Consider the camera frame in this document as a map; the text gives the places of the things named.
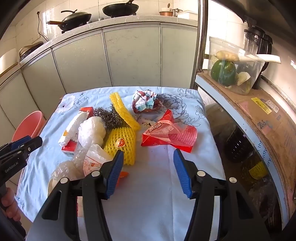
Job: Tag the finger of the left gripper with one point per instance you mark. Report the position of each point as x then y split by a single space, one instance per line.
14 145
13 161

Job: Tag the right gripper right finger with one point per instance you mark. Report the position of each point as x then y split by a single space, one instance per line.
200 186

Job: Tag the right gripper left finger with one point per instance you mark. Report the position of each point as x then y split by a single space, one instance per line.
97 186

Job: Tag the clear plastic wrapper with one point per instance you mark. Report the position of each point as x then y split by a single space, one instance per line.
83 163

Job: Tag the red white toothpaste box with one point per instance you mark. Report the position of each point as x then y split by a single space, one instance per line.
69 139

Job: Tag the white plastic bag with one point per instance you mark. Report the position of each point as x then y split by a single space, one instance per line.
91 131

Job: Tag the red plastic snack bag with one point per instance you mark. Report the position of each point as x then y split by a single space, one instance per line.
167 131

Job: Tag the steel wool scrubber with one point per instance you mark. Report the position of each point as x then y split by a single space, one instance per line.
109 116

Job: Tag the yellow foam net strip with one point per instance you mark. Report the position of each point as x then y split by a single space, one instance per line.
123 112

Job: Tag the colourful paper ball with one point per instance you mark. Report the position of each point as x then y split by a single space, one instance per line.
145 101

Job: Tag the yellow foam fruit net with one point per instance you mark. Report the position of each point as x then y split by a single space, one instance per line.
123 139

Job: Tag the pink plastic trash bucket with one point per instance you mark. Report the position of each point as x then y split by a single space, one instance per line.
31 126

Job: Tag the grey kitchen cabinets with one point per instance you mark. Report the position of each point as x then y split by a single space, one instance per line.
129 54

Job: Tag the person's left hand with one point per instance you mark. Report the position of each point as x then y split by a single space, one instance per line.
9 202

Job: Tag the light blue floral tablecloth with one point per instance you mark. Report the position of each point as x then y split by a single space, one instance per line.
149 203

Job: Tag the cardboard shelf liner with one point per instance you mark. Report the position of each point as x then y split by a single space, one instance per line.
267 126

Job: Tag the green bell pepper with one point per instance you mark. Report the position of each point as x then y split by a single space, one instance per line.
224 72

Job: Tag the clear plastic vegetable container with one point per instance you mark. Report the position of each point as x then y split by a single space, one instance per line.
248 68

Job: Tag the metal shelf pole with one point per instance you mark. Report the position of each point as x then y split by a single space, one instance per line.
200 41

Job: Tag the ginger root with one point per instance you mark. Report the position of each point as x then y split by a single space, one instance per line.
226 55

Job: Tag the black lidded wok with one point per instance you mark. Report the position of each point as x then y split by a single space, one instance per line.
74 20

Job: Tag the black blender jug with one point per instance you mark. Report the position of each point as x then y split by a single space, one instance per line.
256 41

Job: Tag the copper pot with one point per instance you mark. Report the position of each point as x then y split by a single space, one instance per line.
168 11

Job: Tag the black frying pan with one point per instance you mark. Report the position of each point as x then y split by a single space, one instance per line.
120 9

